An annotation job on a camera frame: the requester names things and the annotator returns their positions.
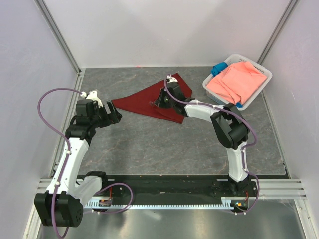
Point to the left aluminium frame post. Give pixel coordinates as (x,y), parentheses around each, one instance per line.
(57,33)

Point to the salmon pink cloth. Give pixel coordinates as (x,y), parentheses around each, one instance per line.
(237,82)

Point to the white slotted cable duct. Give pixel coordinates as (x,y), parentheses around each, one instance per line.
(99,204)

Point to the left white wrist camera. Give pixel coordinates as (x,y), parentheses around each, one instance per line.
(92,95)

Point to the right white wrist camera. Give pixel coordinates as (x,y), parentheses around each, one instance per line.
(170,79)

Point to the aluminium frame post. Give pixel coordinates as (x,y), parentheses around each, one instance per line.
(277,30)
(57,33)

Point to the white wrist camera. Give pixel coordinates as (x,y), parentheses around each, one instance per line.
(170,79)
(92,95)

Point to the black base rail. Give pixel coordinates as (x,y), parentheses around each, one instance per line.
(212,185)

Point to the white plastic basket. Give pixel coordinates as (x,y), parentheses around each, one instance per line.
(234,58)

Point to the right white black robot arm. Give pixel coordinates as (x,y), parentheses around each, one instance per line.
(227,122)

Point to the blue cloth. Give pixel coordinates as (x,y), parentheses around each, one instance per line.
(218,68)

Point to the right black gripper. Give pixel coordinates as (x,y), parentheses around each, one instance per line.
(158,102)

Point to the right aluminium frame post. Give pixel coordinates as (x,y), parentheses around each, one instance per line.
(277,30)

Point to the dark red cloth napkin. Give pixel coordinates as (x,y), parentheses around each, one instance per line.
(139,103)

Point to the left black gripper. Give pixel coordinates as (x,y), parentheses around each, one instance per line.
(113,117)

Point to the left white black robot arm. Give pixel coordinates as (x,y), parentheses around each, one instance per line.
(62,203)

